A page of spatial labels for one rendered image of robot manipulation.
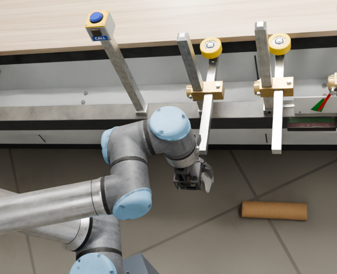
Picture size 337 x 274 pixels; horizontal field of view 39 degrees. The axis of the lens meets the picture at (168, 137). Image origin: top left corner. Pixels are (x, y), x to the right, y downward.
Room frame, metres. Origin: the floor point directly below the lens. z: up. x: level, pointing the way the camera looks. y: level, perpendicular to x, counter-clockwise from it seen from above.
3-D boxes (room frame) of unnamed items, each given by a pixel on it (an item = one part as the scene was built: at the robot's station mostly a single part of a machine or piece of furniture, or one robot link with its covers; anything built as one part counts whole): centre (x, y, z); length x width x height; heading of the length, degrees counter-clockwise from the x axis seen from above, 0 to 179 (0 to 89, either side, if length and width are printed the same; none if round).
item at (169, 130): (0.68, -0.01, 1.25); 0.10 x 0.09 x 0.12; 77
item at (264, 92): (0.97, -0.41, 0.83); 0.13 x 0.06 x 0.05; 61
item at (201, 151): (1.04, -0.19, 0.82); 0.43 x 0.03 x 0.04; 151
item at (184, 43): (1.10, -0.18, 0.88); 0.03 x 0.03 x 0.48; 61
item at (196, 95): (1.09, -0.20, 0.82); 0.13 x 0.06 x 0.05; 61
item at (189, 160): (0.67, -0.02, 1.16); 0.10 x 0.09 x 0.05; 60
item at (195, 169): (0.67, -0.01, 1.08); 0.09 x 0.08 x 0.12; 150
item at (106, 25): (1.23, 0.05, 1.18); 0.07 x 0.07 x 0.08; 61
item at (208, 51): (1.21, -0.29, 0.85); 0.08 x 0.08 x 0.11
